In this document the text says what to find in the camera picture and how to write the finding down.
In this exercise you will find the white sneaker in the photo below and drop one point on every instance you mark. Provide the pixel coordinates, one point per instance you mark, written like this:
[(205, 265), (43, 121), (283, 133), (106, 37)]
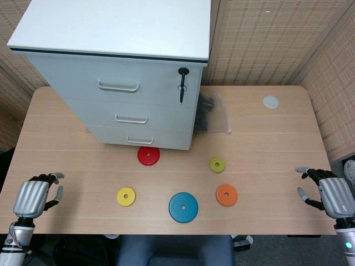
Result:
[(350, 171)]

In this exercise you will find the grey round table cap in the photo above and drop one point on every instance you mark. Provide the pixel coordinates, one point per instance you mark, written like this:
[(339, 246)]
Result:
[(270, 101)]

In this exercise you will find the blue chair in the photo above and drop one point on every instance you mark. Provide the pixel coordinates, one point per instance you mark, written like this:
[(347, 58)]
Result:
[(174, 250)]

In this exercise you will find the black key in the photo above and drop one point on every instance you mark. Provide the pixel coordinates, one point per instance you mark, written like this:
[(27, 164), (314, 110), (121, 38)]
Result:
[(182, 83)]

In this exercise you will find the orange disc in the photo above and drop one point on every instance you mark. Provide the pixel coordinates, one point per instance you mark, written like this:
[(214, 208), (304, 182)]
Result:
[(226, 195)]

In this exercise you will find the olive green disc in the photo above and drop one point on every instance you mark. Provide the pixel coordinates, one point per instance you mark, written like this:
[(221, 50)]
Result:
[(217, 165)]

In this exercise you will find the white drawer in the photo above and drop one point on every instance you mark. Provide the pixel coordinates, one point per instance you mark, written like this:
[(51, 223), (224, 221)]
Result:
[(111, 80), (130, 115), (140, 136)]

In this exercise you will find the clear plastic bag with parts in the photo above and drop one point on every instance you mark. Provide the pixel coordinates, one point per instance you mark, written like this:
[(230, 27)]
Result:
[(213, 113)]

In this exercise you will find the wooden table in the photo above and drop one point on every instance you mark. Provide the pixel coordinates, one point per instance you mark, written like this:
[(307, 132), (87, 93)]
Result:
[(249, 144)]

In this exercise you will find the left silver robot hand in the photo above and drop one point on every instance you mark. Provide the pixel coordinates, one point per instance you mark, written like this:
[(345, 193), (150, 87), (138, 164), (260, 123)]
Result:
[(31, 197)]

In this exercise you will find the white three-drawer cabinet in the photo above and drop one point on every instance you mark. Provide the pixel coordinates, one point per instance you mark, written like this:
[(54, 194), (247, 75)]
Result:
[(113, 63)]

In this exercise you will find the red disc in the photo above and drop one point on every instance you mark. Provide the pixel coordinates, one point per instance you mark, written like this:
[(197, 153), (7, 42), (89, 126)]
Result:
[(149, 156)]

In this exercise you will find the blue disc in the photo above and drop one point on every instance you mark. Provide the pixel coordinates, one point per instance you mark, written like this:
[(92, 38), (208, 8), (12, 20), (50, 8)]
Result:
[(183, 207)]

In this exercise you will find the white top drawer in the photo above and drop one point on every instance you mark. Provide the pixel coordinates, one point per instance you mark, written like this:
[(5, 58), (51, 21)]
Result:
[(111, 80)]

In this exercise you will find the white bottom drawer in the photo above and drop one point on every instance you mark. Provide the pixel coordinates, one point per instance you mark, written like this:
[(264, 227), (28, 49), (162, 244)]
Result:
[(140, 136)]

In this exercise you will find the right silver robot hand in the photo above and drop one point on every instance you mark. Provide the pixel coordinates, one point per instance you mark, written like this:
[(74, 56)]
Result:
[(332, 193)]

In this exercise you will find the white middle drawer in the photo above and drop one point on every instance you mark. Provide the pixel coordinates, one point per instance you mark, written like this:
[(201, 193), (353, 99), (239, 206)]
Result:
[(130, 115)]

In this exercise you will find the yellow disc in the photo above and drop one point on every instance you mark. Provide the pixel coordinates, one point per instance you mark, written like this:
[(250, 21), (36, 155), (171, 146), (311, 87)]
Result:
[(126, 196)]

